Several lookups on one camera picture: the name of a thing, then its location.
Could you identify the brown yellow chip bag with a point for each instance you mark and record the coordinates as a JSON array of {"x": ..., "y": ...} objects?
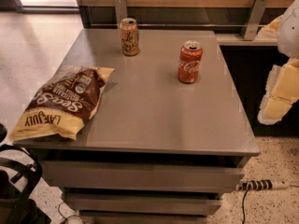
[{"x": 64, "y": 104}]

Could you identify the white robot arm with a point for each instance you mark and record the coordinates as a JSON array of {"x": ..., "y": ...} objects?
[{"x": 288, "y": 33}]

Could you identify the white power strip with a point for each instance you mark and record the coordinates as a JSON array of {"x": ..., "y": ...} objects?
[{"x": 263, "y": 184}]

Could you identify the left metal wall bracket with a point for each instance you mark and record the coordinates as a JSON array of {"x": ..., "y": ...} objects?
[{"x": 120, "y": 10}]

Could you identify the metal wall bracket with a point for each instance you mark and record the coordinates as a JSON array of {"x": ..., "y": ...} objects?
[
  {"x": 250, "y": 30},
  {"x": 120, "y": 10}
]

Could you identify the red coke can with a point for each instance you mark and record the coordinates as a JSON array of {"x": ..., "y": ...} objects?
[{"x": 189, "y": 61}]

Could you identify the right metal wall bracket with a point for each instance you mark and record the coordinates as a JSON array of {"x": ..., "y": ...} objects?
[{"x": 250, "y": 30}]

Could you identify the tan LaCroix can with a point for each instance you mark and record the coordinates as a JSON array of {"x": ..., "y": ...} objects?
[{"x": 129, "y": 37}]

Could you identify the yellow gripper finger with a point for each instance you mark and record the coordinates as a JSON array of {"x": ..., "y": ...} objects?
[
  {"x": 281, "y": 92},
  {"x": 271, "y": 29}
]

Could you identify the grey drawer cabinet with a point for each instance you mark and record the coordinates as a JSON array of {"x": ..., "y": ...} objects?
[{"x": 158, "y": 151}]

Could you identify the black bag with strap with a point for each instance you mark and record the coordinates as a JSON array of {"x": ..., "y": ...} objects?
[{"x": 17, "y": 181}]

